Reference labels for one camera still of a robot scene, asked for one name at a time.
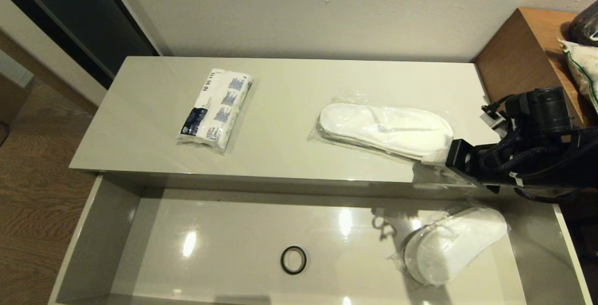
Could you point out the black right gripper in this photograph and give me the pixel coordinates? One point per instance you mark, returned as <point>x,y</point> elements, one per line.
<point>467,165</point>

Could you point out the white disposable slipper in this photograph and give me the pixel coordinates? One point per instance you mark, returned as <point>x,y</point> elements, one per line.
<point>458,246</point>
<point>409,258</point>
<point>373,148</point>
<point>387,127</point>

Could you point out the glossy white drawer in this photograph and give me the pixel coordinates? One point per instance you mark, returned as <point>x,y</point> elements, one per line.
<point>233,249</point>

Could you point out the white tissue pack blue print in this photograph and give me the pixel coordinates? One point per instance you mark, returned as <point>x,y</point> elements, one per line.
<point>215,109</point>

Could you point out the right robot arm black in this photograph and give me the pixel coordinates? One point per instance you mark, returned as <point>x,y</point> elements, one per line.
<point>542,109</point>

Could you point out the brown wooden side table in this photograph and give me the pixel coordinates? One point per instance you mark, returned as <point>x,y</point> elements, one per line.
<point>523,62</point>

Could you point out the glossy white cabinet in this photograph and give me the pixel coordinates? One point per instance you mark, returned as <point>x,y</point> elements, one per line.
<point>289,155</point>

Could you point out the white bag green edge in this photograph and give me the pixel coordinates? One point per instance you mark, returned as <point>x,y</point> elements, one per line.
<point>586,71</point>

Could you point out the dark plastic bag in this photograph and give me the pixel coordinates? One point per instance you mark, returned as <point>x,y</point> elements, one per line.
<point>586,24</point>

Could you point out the brown wooden baseboard strip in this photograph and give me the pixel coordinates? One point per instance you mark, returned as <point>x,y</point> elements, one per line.
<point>46,77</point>

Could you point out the dark door panel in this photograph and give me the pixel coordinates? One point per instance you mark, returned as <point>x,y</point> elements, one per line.
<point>70,6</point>

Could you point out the brown box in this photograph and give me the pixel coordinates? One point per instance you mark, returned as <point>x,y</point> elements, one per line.
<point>11,102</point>

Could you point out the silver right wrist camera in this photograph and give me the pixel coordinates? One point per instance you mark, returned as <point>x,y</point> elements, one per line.
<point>494,119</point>

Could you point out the white door frame strip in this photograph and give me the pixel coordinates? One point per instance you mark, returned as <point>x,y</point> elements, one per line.
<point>138,15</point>

